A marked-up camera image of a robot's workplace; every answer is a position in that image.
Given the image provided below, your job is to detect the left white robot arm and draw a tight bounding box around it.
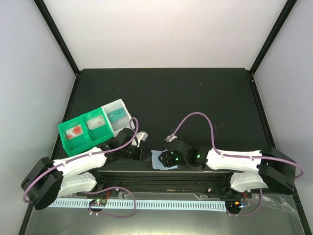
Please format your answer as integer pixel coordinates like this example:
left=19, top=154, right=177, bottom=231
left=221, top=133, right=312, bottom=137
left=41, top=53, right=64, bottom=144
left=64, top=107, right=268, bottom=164
left=21, top=128, right=150, bottom=210

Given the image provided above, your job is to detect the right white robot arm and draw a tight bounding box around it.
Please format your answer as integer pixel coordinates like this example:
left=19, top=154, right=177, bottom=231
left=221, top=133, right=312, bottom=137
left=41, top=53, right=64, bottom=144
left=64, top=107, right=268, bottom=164
left=158, top=138, right=296, bottom=197

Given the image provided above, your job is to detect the teal VIP card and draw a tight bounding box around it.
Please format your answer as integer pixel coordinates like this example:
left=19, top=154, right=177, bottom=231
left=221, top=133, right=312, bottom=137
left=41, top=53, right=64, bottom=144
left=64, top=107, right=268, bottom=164
left=107, top=107, right=126, bottom=123

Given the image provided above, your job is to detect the white floral card in bin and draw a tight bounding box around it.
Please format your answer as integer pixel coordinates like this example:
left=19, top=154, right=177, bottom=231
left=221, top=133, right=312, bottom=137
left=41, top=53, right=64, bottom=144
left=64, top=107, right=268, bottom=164
left=86, top=115, right=106, bottom=130

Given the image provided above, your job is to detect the red circle card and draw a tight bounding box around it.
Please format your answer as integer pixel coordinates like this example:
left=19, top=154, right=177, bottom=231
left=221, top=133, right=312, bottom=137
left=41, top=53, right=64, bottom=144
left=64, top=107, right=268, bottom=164
left=66, top=125, right=83, bottom=140

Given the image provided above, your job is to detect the clear white bin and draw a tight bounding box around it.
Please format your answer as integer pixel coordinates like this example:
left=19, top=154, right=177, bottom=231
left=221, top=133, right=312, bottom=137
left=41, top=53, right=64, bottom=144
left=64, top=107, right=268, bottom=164
left=101, top=99, right=135, bottom=137

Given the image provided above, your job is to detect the green divided bin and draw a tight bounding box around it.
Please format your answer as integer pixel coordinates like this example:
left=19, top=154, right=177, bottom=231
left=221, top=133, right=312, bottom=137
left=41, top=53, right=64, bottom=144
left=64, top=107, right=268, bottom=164
left=58, top=108, right=113, bottom=157

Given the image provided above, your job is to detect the small circuit board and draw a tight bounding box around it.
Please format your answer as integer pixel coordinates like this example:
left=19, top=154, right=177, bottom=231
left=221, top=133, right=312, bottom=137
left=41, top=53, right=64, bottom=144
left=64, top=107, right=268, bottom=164
left=89, top=199, right=107, bottom=207

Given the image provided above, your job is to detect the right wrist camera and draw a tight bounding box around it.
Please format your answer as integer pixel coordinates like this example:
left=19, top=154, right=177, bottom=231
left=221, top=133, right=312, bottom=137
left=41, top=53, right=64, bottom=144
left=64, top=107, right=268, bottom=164
left=165, top=134, right=177, bottom=143

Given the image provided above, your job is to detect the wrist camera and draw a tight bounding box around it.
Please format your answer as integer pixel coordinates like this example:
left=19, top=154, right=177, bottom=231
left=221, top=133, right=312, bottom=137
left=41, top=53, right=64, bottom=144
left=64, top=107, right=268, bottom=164
left=165, top=134, right=177, bottom=143
left=132, top=132, right=148, bottom=147

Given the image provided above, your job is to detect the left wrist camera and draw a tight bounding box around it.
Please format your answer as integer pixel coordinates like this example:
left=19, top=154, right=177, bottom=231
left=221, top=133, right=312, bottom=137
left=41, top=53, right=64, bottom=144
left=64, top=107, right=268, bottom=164
left=132, top=132, right=148, bottom=147

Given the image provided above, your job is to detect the black aluminium rail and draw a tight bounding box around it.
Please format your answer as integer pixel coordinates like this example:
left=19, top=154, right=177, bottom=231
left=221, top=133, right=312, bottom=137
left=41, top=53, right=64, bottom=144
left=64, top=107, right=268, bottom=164
left=99, top=171, right=236, bottom=195

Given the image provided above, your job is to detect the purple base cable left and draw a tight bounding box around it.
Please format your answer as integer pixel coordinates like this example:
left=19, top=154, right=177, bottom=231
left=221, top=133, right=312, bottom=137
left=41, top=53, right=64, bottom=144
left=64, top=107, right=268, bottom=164
left=88, top=186, right=137, bottom=218

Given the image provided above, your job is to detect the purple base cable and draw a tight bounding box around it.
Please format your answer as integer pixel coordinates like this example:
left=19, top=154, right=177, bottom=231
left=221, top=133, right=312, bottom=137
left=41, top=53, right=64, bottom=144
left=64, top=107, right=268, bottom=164
left=226, top=188, right=265, bottom=218
left=88, top=186, right=137, bottom=218

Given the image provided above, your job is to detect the white slotted cable duct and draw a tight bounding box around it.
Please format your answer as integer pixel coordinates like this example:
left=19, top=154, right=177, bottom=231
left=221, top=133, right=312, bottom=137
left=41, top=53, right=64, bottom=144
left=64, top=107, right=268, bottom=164
left=50, top=198, right=226, bottom=212

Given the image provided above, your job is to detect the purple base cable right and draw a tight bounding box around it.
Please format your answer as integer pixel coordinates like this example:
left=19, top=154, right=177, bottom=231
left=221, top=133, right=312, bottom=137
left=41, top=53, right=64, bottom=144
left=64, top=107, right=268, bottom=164
left=226, top=188, right=265, bottom=218

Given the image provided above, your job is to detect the left black frame post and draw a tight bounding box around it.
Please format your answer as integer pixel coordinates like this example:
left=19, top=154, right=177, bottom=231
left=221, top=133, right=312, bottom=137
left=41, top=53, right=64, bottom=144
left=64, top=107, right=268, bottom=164
left=34, top=0, right=80, bottom=76

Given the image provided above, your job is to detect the black frame post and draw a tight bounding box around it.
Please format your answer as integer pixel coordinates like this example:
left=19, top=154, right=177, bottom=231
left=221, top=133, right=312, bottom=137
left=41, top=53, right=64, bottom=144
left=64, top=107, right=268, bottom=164
left=249, top=0, right=299, bottom=74
left=34, top=0, right=80, bottom=76

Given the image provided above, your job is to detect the right black frame post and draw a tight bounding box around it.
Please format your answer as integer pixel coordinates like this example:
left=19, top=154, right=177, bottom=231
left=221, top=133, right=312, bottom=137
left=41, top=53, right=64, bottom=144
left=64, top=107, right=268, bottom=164
left=249, top=0, right=299, bottom=74

